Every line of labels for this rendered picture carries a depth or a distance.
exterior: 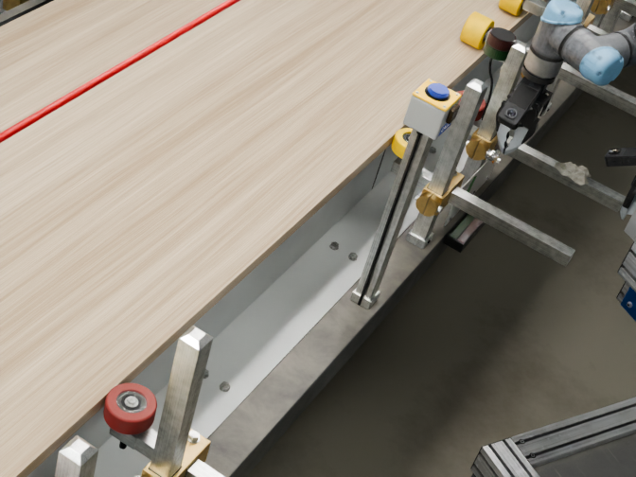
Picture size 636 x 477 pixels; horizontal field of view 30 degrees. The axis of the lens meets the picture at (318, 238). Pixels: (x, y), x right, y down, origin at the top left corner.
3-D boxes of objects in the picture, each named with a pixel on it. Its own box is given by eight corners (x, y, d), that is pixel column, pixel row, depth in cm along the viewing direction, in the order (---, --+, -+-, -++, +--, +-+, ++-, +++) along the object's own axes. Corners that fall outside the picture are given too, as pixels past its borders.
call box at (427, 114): (450, 129, 219) (462, 94, 214) (433, 144, 214) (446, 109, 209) (416, 112, 221) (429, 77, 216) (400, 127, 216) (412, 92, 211)
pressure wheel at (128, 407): (98, 466, 187) (107, 419, 180) (96, 426, 193) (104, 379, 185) (150, 466, 189) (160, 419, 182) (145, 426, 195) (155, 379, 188)
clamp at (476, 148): (503, 140, 281) (510, 123, 278) (481, 164, 271) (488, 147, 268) (483, 129, 283) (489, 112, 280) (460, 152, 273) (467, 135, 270)
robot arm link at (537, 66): (556, 67, 239) (521, 49, 241) (549, 85, 242) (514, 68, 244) (570, 54, 244) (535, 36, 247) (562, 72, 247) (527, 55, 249)
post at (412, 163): (378, 299, 247) (442, 125, 218) (367, 310, 243) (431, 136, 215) (360, 288, 248) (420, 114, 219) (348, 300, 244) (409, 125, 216)
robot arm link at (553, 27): (569, 20, 231) (539, -3, 235) (549, 67, 238) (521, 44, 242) (595, 14, 235) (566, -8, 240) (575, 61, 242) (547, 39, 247)
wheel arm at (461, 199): (569, 262, 254) (576, 248, 252) (563, 270, 252) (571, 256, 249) (396, 167, 266) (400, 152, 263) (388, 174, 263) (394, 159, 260)
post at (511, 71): (465, 211, 288) (532, 44, 258) (458, 218, 285) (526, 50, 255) (451, 204, 289) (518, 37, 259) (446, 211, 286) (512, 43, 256)
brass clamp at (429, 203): (460, 194, 264) (467, 176, 261) (434, 221, 254) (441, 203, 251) (436, 181, 266) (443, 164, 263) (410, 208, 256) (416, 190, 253)
